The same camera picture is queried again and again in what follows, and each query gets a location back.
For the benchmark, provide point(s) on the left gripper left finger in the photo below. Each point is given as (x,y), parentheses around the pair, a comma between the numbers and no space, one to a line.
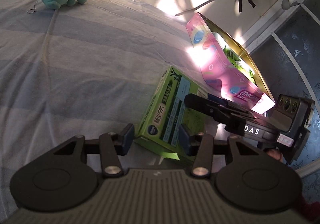
(112,145)

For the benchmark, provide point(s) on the pink macaron biscuit tin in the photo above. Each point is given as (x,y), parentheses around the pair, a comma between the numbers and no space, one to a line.
(208,41)

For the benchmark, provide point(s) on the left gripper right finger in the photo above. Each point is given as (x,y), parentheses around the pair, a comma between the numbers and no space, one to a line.
(199,146)

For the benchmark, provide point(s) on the green tissue pack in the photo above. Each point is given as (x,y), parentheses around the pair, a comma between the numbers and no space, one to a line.
(239,64)

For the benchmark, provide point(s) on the patterned glass door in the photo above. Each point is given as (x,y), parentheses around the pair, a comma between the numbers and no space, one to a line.
(285,47)

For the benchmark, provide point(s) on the green toothpaste box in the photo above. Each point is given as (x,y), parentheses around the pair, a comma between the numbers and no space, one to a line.
(159,128)

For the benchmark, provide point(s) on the person right hand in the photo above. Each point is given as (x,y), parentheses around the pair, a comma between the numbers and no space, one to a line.
(276,154)

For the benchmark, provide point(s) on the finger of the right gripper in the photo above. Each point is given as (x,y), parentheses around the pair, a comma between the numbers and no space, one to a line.
(221,110)

